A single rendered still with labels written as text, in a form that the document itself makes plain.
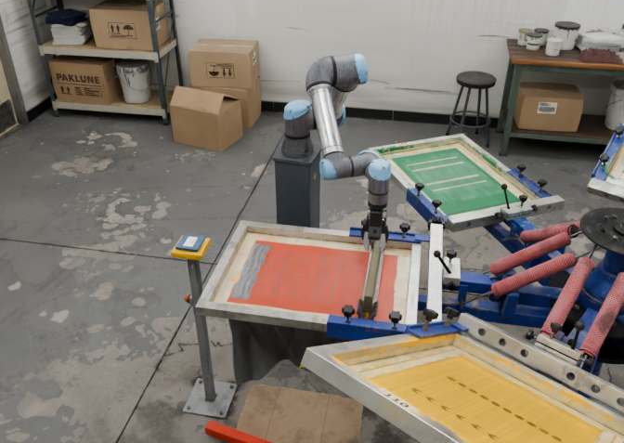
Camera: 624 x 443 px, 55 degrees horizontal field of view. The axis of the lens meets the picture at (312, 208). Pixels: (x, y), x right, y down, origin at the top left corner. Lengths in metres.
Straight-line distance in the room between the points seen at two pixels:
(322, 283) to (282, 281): 0.16
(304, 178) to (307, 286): 0.60
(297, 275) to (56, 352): 1.74
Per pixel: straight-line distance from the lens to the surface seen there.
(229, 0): 6.09
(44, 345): 3.78
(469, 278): 2.32
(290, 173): 2.75
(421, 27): 5.84
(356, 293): 2.32
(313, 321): 2.14
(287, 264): 2.46
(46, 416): 3.40
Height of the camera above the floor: 2.44
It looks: 32 degrees down
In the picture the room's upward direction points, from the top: straight up
